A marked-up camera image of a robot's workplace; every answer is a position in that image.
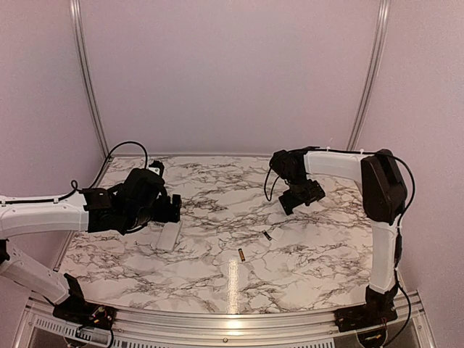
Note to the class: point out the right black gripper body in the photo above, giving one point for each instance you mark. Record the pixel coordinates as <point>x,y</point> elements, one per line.
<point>300,192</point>

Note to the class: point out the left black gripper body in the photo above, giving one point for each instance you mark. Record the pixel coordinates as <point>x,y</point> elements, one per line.
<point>162,214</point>

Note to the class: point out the white remote control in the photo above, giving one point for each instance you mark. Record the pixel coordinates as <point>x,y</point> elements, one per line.
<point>169,236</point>

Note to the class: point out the white battery compartment cover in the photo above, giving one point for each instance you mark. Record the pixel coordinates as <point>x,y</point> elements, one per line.
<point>277,234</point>

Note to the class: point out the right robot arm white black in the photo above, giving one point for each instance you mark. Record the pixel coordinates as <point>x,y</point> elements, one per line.
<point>384,196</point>

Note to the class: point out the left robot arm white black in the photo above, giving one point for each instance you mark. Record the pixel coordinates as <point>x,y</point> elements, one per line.
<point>92,211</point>

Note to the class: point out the black gold battery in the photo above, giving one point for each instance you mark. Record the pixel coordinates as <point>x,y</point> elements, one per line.
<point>268,237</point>

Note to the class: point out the gold green battery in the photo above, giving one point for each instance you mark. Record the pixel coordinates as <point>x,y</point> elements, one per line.
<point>241,255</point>

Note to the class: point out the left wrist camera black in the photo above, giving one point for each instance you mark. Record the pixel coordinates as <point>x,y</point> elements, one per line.
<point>157,168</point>

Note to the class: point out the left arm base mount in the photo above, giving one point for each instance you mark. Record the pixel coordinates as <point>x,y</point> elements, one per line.
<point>86,314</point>

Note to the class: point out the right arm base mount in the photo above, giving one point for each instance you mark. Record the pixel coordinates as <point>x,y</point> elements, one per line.
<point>362,316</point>

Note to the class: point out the front aluminium rail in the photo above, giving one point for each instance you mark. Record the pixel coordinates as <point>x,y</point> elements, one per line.
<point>151,328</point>

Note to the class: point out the right aluminium frame post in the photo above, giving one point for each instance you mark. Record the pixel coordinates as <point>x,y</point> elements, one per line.
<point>377,50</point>

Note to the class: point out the aluminium frame post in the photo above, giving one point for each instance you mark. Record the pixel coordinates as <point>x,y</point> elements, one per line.
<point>377,50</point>
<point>80,42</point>

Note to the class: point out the left aluminium frame post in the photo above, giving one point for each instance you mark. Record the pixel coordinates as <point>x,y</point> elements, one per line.
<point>80,42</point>

